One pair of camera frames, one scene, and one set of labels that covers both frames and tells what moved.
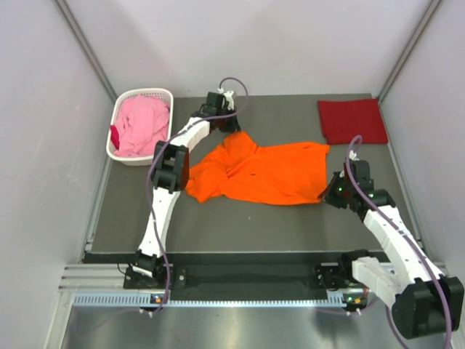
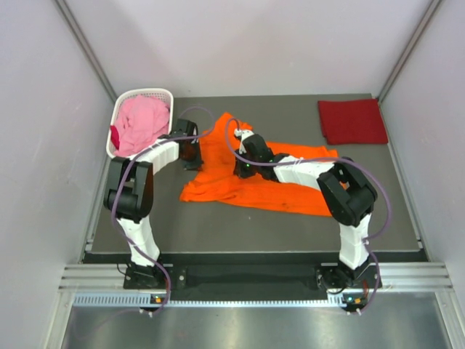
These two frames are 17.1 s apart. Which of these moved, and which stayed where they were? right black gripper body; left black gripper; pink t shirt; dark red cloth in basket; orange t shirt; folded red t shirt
Moved: left black gripper; right black gripper body; orange t shirt
Stayed: dark red cloth in basket; folded red t shirt; pink t shirt
